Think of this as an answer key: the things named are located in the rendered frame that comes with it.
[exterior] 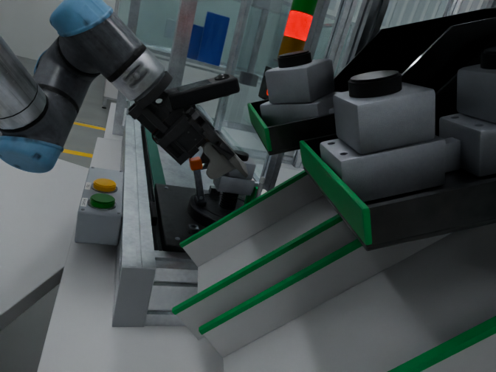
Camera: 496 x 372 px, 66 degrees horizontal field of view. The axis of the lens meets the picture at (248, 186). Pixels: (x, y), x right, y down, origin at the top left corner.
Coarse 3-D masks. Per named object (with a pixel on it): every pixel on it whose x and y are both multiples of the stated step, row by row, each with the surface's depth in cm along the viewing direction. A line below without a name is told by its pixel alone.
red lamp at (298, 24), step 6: (294, 12) 78; (300, 12) 77; (288, 18) 80; (294, 18) 78; (300, 18) 78; (306, 18) 78; (288, 24) 79; (294, 24) 78; (300, 24) 78; (306, 24) 78; (288, 30) 79; (294, 30) 78; (300, 30) 78; (306, 30) 79; (294, 36) 79; (300, 36) 79; (306, 36) 80
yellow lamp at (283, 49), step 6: (288, 36) 79; (282, 42) 81; (288, 42) 79; (294, 42) 79; (300, 42) 79; (282, 48) 81; (288, 48) 80; (294, 48) 80; (300, 48) 80; (282, 54) 81
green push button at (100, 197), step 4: (92, 196) 65; (96, 196) 65; (100, 196) 65; (104, 196) 66; (108, 196) 66; (112, 196) 66; (92, 200) 64; (96, 200) 64; (100, 200) 64; (104, 200) 64; (108, 200) 65; (112, 200) 65; (92, 204) 64; (96, 204) 63; (100, 204) 63; (104, 204) 64; (108, 204) 64; (112, 204) 65
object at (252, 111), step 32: (384, 32) 42; (416, 32) 42; (448, 32) 30; (480, 32) 30; (352, 64) 43; (384, 64) 43; (416, 64) 31; (448, 64) 31; (256, 128) 38; (288, 128) 32; (320, 128) 32
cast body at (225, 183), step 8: (240, 152) 68; (248, 160) 68; (248, 168) 66; (224, 176) 66; (232, 176) 66; (240, 176) 67; (248, 176) 67; (216, 184) 68; (224, 184) 66; (232, 184) 67; (240, 184) 67; (248, 184) 68; (256, 184) 70; (232, 192) 67; (240, 192) 68; (248, 192) 68
